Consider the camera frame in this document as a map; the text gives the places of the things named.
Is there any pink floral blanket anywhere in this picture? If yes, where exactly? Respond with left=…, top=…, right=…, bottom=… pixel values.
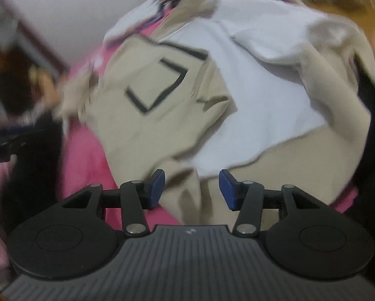
left=0, top=5, right=359, bottom=277

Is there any beige zip hoodie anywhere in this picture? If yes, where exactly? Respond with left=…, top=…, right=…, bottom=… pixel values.
left=58, top=0, right=375, bottom=224

